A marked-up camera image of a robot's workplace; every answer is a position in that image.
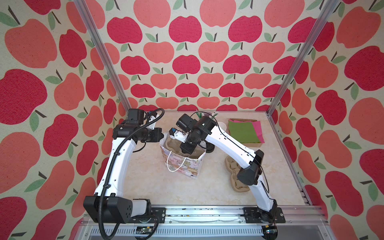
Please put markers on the stack of black lids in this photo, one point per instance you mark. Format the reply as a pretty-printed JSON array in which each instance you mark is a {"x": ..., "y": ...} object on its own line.
[{"x": 207, "y": 146}]

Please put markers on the white patterned gift bag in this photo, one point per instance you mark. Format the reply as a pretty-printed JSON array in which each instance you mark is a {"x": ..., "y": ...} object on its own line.
[{"x": 176, "y": 161}]

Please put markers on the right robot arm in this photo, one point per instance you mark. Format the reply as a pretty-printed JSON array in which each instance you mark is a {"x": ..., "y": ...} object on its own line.
[{"x": 250, "y": 161}]

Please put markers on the brown cardboard tray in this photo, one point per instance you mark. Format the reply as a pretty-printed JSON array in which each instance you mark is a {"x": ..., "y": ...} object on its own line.
[{"x": 249, "y": 145}]

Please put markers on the left aluminium frame post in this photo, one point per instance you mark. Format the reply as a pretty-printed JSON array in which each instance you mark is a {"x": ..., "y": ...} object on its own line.
[{"x": 87, "y": 18}]

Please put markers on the stack of white paper cups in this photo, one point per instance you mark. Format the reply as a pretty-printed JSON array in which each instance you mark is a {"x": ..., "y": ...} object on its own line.
[{"x": 222, "y": 126}]

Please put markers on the right aluminium frame post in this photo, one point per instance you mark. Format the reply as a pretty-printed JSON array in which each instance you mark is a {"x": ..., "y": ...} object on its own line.
[{"x": 319, "y": 24}]

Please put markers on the aluminium front rail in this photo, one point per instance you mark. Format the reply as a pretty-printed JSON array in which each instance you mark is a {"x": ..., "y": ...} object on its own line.
[{"x": 239, "y": 223}]

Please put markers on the aluminium frame post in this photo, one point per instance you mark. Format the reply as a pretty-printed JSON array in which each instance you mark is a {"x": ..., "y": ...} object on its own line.
[
  {"x": 319, "y": 24},
  {"x": 87, "y": 18}
]

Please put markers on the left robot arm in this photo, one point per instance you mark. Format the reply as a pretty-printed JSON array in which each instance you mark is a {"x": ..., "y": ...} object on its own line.
[{"x": 107, "y": 207}]

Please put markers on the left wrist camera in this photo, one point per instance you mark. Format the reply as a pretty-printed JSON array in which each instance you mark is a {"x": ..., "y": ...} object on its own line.
[{"x": 151, "y": 116}]

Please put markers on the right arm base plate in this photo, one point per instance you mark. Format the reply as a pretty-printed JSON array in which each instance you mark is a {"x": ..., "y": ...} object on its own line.
[{"x": 258, "y": 216}]

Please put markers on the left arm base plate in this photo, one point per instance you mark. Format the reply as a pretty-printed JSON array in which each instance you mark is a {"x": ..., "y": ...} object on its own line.
[{"x": 155, "y": 214}]

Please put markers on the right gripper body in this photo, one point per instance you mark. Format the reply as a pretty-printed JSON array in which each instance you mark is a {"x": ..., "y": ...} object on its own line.
[{"x": 188, "y": 144}]

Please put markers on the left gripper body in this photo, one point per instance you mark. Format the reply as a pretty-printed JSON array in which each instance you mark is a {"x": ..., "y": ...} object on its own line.
[{"x": 150, "y": 135}]

